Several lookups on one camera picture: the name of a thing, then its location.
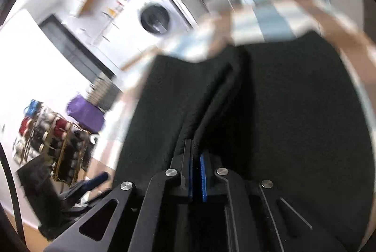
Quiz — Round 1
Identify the black knit sweater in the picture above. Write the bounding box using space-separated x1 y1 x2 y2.
113 31 376 252

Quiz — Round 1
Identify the black cable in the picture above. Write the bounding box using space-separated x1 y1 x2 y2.
0 142 26 245

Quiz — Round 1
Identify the purple bag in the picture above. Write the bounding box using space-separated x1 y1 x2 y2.
66 95 107 134

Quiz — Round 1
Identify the dark grey door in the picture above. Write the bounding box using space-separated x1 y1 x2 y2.
39 14 116 80

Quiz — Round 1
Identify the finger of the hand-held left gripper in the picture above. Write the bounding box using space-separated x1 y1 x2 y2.
59 171 108 207

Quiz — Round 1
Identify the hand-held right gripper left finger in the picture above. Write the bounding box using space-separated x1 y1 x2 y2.
47 139 193 252

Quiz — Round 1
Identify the woven basket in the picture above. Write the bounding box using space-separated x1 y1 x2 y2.
86 72 118 112

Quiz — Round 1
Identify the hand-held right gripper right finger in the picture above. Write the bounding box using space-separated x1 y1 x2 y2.
200 152 349 252

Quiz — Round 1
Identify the white washing machine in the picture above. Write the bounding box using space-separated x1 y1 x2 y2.
129 0 193 38

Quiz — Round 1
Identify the brown blue checked table cover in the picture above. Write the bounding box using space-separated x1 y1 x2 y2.
94 0 376 176

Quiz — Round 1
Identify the shoe rack with shoes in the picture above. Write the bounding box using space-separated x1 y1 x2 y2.
12 99 95 185

